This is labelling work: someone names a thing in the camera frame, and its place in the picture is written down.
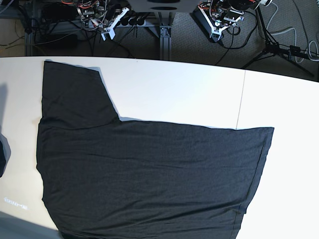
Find black T-shirt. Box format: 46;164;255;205
36;61;274;239

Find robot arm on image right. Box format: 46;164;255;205
198;0;272;27

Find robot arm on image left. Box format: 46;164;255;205
75;0;118;31

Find grey power strip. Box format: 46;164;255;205
117;17;146;27

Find black tripod stand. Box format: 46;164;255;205
242;7;319;77

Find dark object at left edge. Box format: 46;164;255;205
0;137;11;177

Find aluminium frame post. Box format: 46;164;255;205
155;11;175;61

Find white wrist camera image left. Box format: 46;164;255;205
101;7;130;40

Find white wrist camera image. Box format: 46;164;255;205
101;7;130;40
196;2;230;43

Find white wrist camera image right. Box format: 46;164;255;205
196;2;230;43

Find grey cable on floor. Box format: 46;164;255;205
268;0;319;63

